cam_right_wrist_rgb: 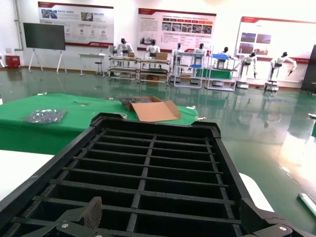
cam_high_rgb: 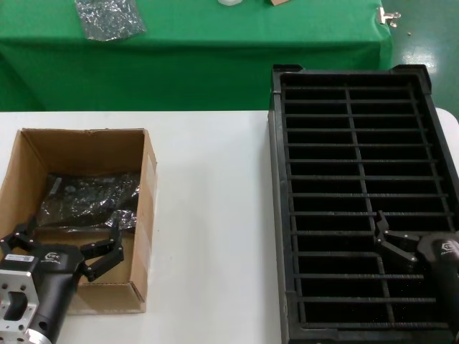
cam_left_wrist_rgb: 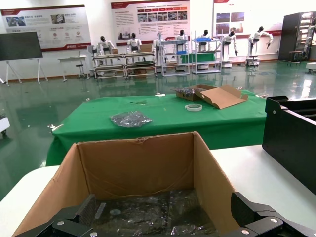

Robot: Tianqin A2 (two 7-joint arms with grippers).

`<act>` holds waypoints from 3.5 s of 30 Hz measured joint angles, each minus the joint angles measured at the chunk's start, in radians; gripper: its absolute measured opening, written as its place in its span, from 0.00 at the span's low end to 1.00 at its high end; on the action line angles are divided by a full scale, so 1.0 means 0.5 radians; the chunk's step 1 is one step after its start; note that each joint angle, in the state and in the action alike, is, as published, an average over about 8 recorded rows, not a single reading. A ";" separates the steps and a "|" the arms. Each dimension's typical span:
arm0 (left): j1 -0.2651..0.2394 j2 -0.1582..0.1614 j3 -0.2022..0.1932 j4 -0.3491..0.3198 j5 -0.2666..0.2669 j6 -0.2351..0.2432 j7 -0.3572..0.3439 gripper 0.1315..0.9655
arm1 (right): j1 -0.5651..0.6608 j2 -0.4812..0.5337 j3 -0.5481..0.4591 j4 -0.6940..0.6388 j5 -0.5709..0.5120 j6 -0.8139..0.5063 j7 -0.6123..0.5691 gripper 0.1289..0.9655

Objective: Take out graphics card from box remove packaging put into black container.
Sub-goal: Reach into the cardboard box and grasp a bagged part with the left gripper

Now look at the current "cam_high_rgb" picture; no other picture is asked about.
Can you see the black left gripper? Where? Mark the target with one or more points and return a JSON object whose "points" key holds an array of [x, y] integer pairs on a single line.
{"points": [[57, 283]]}

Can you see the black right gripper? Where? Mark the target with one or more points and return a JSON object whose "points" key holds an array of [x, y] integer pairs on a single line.
{"points": [[444, 261]]}

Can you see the grey translucent antistatic bag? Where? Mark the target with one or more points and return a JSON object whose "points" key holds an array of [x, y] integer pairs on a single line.
{"points": [[89, 200]]}

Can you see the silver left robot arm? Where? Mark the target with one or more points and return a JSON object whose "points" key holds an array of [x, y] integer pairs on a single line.
{"points": [[37, 335]]}

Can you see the brown open cardboard box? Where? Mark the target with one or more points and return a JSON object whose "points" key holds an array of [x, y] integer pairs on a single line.
{"points": [[89, 150]]}

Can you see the black slotted plastic container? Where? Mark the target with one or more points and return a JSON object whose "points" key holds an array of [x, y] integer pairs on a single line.
{"points": [[358, 150]]}

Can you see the flat-flapped brown cardboard box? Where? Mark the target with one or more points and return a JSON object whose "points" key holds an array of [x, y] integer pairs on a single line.
{"points": [[279, 2]]}

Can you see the silver metal clip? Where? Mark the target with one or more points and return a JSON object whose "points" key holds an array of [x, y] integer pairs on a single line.
{"points": [[385, 16]]}

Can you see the crumpled silver antistatic bag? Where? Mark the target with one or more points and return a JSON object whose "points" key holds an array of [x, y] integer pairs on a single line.
{"points": [[107, 19]]}

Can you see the green tablecloth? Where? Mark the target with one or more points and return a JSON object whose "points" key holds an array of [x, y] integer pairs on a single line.
{"points": [[215, 71]]}

